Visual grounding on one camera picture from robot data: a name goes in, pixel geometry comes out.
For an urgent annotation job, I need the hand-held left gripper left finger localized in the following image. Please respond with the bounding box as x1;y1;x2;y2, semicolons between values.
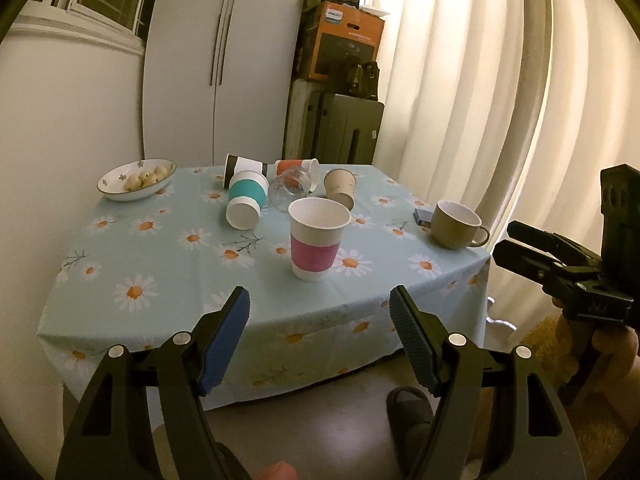
55;286;251;480

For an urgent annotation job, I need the dark olive suitcase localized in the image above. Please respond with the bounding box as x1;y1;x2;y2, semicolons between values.
311;92;385;166

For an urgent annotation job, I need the teal band paper cup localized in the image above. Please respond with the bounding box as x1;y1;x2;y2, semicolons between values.
225;170;271;231

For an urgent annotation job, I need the pile of beige round snacks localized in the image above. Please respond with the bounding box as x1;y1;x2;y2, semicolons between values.
123;165;172;192

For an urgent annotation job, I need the clear glass tumbler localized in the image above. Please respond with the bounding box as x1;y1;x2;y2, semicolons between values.
268;167;315;214

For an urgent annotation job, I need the dark green band paper cup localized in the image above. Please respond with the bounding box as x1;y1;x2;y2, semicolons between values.
224;153;267;187

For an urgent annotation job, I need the black strapped pouch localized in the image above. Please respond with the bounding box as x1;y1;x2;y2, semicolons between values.
339;52;380;102

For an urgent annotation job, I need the beige ceramic mug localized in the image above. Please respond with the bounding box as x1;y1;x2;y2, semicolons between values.
430;199;491;250

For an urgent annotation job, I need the white wardrobe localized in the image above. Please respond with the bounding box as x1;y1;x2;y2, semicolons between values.
142;0;315;171

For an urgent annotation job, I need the yellow shaggy rug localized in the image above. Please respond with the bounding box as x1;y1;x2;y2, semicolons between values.
492;310;640;466

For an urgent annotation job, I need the person's left hand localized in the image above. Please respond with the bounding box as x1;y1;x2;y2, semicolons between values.
249;461;302;480

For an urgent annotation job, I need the orange band paper cup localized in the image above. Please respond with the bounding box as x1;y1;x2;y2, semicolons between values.
273;158;320;194

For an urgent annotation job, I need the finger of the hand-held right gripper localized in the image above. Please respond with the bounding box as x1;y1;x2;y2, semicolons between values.
492;239;563;288
506;220;603;267

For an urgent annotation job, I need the person's right hand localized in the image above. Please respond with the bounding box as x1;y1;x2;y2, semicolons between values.
552;297;640;378

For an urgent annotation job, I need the white floral bowl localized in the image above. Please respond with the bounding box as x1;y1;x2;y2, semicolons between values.
97;158;178;203

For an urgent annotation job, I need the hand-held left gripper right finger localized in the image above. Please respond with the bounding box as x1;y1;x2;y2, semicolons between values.
389;285;586;480

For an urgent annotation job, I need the cream pleated curtain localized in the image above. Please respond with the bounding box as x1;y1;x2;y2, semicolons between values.
367;0;640;326

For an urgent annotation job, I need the blue daisy print tablecloth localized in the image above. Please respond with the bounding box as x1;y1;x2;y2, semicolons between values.
36;162;492;413

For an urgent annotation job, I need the light grey suitcase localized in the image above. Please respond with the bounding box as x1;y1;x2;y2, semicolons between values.
284;78;328;162

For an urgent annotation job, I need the pink band paper cup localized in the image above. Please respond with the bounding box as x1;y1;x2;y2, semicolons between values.
288;197;352;283

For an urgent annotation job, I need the dark slipper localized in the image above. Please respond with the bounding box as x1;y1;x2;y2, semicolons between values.
387;386;437;467

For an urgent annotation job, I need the brown paper cup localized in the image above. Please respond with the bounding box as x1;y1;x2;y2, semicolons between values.
323;168;359;211

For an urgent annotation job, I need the orange and black cardboard box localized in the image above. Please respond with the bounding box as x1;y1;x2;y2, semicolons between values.
299;1;386;84

